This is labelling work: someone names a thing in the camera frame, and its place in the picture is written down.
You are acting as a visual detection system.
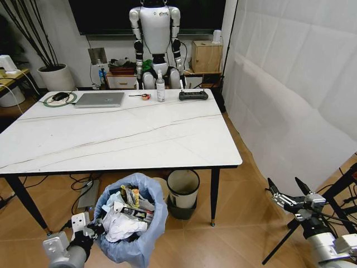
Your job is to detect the wooden cabinet box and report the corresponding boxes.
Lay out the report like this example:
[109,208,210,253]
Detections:
[191,40,224,74]

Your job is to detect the pale blue crumpled paper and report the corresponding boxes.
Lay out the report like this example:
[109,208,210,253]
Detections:
[101,192,123,213]

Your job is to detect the yellow side table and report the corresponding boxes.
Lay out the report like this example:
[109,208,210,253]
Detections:
[0,68,40,99]

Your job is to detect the white humanoid robot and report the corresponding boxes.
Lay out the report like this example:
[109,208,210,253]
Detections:
[128,0,187,90]

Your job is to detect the black printed package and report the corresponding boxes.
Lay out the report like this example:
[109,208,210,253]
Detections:
[119,206,155,223]

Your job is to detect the white plant pot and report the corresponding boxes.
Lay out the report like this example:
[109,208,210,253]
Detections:
[37,63,77,92]

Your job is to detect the yellow snack wrapper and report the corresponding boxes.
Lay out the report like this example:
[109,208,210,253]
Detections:
[119,184,140,209]

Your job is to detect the black tripod stand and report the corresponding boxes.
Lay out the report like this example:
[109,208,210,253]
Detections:
[261,166,357,265]

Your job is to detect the white empty trash bin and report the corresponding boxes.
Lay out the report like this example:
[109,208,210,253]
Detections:
[166,169,201,209]

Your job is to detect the black handheld controller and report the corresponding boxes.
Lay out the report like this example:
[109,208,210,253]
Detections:
[178,89,209,102]

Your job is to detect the white marble table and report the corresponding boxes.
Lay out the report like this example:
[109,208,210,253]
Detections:
[0,88,243,235]

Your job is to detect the large black screen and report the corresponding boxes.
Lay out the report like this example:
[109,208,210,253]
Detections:
[68,0,227,36]

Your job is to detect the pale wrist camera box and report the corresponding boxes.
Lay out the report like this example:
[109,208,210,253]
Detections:
[71,212,90,236]
[305,192,327,206]

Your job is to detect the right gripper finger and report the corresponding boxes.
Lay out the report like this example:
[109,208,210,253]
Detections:
[267,177,297,208]
[295,176,316,197]

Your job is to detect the silver laptop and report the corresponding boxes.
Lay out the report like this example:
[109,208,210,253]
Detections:
[74,92,126,109]

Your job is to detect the grey power box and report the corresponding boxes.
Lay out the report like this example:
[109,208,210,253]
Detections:
[76,179,100,213]

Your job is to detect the white round bin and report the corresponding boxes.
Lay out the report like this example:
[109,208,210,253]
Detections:
[0,85,26,108]

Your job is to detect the clear spray bottle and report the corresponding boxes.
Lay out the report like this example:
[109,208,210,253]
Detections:
[156,70,166,103]

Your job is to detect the crumpled white paper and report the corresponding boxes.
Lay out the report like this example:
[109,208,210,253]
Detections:
[102,212,148,243]

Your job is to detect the trash bin with blue bag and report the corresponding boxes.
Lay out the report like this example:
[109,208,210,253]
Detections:
[93,172,169,268]

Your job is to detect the beige trash bin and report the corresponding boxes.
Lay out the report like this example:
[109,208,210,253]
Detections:
[152,177,170,203]

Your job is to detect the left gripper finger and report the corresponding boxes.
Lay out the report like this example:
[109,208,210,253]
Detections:
[83,225,98,239]
[89,218,106,233]

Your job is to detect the silver metal plate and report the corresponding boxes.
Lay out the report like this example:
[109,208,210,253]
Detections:
[88,47,108,66]

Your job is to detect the white drawer unit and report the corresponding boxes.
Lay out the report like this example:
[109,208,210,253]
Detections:
[105,73,139,90]

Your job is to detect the white backdrop sheet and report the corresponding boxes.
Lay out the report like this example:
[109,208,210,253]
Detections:
[222,0,357,194]

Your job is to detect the orange tape measure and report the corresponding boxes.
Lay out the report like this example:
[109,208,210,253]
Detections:
[128,93,152,102]

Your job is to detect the black floor cable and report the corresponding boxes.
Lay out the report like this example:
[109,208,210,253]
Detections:
[69,173,97,192]

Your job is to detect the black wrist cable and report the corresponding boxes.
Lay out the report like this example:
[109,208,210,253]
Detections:
[312,208,357,226]

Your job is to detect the dark leafy plant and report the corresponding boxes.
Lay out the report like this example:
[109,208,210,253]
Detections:
[0,13,29,64]

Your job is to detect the white desk device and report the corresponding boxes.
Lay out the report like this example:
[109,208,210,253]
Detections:
[0,55,18,75]

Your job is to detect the dark bare plant stems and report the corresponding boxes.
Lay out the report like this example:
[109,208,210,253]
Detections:
[0,0,60,68]

